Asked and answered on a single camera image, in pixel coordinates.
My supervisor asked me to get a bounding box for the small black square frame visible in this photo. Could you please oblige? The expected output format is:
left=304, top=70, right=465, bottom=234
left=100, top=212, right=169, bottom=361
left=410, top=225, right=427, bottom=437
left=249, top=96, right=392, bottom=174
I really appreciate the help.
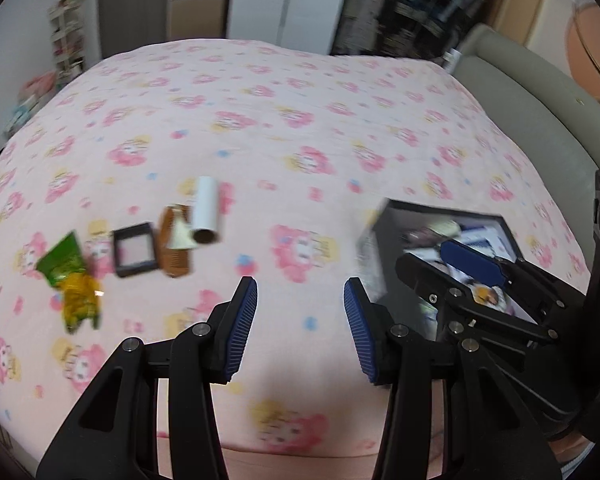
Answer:
left=112, top=222, right=159, bottom=278

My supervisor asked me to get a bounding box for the white paper roll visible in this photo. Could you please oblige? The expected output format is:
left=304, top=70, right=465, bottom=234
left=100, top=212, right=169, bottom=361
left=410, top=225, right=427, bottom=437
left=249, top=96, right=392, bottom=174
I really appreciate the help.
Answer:
left=190, top=176, right=220, bottom=245

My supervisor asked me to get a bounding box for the grey upholstered headboard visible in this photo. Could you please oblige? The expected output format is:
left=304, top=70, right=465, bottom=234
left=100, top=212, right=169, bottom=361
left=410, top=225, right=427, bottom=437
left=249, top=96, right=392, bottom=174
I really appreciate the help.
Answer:
left=452, top=24, right=600, bottom=266

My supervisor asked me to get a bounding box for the green yellow snack packet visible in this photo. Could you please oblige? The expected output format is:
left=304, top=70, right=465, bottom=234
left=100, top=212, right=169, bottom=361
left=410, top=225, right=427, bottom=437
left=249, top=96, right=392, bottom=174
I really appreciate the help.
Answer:
left=35, top=231, right=102, bottom=334

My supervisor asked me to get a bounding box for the black storage box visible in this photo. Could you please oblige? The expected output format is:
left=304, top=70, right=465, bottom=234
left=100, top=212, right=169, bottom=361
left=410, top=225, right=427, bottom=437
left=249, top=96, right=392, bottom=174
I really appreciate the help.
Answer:
left=358, top=200, right=532, bottom=340

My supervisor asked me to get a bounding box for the grey door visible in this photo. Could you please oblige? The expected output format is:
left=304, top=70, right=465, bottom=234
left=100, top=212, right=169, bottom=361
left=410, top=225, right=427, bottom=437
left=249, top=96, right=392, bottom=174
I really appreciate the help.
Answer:
left=98, top=0, right=168, bottom=58

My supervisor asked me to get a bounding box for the white shelf rack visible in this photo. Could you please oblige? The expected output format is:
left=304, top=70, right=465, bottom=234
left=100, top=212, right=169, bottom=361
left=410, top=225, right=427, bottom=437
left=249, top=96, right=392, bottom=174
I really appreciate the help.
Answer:
left=47, top=0, right=85, bottom=90

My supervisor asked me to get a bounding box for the pink cartoon print blanket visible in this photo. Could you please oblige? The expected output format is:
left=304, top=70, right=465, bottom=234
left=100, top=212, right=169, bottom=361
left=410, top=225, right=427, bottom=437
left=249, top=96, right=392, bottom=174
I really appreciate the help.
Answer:
left=0, top=40, right=588, bottom=479

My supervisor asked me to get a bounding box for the brown wooden comb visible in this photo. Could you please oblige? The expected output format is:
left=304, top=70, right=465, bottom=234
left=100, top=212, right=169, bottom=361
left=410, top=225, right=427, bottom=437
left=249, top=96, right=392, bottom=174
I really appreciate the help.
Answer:
left=157, top=204, right=193, bottom=278

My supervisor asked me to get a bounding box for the white wardrobe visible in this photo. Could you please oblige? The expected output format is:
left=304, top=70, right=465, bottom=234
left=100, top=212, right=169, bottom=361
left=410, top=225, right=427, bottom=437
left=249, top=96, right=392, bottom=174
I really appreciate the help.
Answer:
left=227, top=0, right=343, bottom=54

